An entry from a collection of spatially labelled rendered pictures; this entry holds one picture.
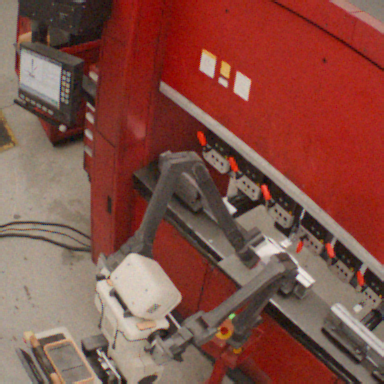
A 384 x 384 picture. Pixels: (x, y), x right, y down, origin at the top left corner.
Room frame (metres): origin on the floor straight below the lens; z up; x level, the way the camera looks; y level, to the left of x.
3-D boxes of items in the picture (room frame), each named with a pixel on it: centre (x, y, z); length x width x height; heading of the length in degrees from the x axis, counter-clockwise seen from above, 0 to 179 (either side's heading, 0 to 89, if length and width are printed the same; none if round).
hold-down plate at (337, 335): (1.47, -0.81, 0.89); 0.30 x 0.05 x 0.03; 46
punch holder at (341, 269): (1.67, -0.68, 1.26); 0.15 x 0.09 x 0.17; 46
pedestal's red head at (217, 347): (1.54, -0.28, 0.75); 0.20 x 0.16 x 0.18; 55
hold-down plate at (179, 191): (2.31, 0.06, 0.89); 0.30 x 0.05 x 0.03; 46
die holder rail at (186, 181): (2.31, -0.01, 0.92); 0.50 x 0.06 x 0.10; 46
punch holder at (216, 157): (2.22, -0.10, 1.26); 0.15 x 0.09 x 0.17; 46
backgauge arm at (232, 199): (2.52, -0.35, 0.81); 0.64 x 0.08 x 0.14; 136
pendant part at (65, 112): (2.40, 0.78, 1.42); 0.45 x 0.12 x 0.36; 62
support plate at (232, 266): (1.82, -0.31, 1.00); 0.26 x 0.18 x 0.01; 136
